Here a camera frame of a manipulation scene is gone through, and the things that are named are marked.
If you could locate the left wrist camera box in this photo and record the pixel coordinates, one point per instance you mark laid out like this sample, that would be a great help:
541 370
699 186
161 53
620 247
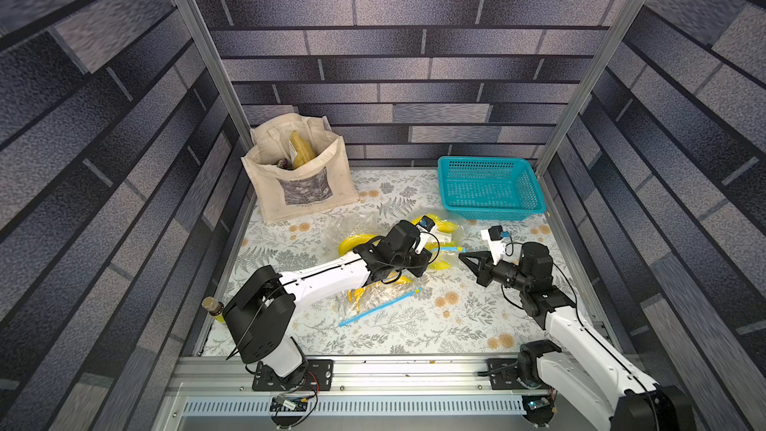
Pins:
425 225

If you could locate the beige canvas tote bag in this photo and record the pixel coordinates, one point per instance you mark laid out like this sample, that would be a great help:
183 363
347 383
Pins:
284 193

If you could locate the yellow item in tote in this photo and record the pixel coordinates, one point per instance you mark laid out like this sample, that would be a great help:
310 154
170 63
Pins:
301 152

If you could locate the zip-top bag of bananas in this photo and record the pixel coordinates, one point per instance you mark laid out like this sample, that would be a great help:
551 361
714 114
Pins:
445 252
349 306

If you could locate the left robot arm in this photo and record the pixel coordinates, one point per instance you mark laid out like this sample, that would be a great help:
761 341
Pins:
259 314

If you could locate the aluminium frame post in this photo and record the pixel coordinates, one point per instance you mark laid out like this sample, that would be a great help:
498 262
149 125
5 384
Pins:
607 49
204 42

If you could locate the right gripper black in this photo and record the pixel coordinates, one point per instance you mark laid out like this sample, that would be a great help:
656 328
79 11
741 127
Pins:
487 268

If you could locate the left aluminium frame post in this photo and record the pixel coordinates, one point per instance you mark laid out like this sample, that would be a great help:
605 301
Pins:
204 42

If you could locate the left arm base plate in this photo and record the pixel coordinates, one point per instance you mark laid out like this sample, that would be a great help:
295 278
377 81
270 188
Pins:
314 374

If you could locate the right circuit board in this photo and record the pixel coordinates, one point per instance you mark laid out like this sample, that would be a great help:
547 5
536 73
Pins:
536 403

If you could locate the yellow drink bottle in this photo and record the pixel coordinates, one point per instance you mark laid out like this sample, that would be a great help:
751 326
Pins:
214 308

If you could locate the aluminium front rail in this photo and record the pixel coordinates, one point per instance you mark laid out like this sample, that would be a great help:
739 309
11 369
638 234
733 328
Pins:
355 374

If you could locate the teal plastic basket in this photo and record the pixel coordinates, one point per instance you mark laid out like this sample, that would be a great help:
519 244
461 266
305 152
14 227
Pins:
490 189

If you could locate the circuit board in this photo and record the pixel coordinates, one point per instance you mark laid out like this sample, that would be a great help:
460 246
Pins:
536 403
288 404

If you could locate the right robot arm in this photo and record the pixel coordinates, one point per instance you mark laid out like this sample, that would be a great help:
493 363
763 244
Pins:
605 387

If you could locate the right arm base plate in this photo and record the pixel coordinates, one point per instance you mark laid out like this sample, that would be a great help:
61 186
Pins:
510 374

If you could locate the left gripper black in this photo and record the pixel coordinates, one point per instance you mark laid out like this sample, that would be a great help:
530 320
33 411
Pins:
424 258

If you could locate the right aluminium frame post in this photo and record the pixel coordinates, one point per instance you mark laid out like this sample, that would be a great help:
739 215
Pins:
607 49

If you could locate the left circuit board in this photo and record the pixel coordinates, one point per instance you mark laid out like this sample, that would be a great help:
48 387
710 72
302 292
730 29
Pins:
288 404

